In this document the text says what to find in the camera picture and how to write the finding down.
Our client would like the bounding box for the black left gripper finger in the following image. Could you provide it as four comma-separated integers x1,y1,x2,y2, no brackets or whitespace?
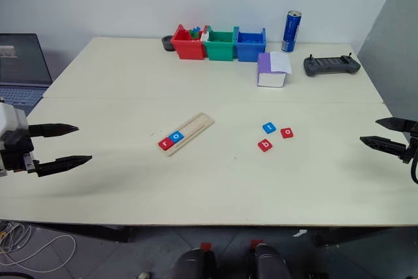
34,155,93,178
28,123,80,139

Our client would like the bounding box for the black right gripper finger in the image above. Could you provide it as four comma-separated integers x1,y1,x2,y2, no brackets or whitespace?
375,117,409,133
359,135,409,159

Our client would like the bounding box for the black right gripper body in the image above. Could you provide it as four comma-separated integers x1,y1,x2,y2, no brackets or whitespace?
400,120,418,164

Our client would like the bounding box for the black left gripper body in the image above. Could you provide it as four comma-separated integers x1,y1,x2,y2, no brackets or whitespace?
0,125,37,175

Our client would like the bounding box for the red letter tile r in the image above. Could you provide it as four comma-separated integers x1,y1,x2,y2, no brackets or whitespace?
158,137,175,152

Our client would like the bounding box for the red letter tile b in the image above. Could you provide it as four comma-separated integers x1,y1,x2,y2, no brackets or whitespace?
257,139,274,153

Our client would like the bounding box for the wooden letter tray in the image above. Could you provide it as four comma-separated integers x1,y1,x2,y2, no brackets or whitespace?
157,112,216,157

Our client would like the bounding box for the grey laptop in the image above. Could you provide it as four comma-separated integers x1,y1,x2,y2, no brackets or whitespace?
0,33,54,116

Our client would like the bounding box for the grey partition panel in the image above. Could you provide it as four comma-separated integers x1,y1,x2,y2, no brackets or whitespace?
355,0,418,129

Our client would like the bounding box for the dark grey handheld controller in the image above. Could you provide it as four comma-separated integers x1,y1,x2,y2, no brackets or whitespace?
303,52,362,78

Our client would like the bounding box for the purple white box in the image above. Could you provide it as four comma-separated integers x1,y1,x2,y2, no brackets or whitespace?
256,52,293,88

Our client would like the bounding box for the blue drink can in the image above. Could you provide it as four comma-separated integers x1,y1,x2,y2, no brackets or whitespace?
281,10,302,54

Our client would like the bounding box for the black round dish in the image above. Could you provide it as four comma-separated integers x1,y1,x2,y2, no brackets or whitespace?
161,35,176,52

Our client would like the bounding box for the red plastic bin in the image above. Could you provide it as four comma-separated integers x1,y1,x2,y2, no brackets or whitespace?
170,24,206,61

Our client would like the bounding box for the blue plastic bin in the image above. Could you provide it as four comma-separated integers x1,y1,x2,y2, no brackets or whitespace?
235,27,267,63

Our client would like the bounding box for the dark rounded shape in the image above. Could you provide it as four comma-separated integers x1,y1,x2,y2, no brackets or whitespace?
171,248,217,279
250,244,291,279

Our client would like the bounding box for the green plastic bin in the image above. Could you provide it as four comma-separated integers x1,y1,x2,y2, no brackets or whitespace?
202,25,238,62

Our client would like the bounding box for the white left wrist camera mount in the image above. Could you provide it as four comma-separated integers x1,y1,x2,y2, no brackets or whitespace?
0,101,29,178

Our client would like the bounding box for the white floor cable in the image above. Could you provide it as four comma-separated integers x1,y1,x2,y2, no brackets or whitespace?
0,233,77,269

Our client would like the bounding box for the tangled white cable bundle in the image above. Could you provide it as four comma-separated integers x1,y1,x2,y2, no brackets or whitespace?
0,222,33,254

